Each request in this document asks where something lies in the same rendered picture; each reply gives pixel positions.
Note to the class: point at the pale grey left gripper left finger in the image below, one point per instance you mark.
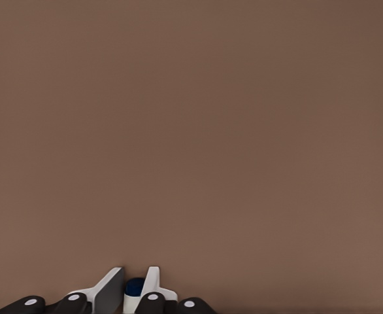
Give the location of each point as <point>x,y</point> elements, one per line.
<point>108,291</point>

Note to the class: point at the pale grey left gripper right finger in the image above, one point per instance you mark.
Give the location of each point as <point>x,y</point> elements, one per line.
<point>152,288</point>

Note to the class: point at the white pen with blue cap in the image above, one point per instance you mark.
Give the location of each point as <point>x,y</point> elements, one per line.
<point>133,289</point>

